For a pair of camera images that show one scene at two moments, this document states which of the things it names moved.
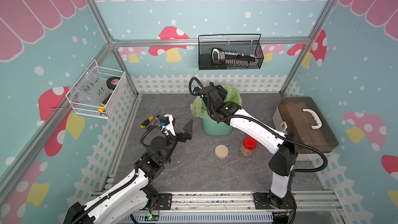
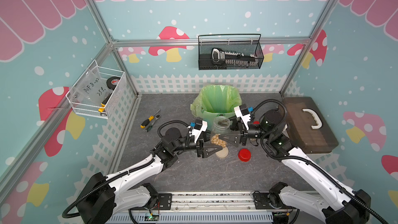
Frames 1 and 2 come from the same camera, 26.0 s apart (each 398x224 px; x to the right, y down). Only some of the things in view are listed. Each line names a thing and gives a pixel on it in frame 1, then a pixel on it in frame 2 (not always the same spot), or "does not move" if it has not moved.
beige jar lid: [221, 151] does not move
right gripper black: [222, 93] to [242, 134]
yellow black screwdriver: [143, 125] does not move
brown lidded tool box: [300, 118] does not move
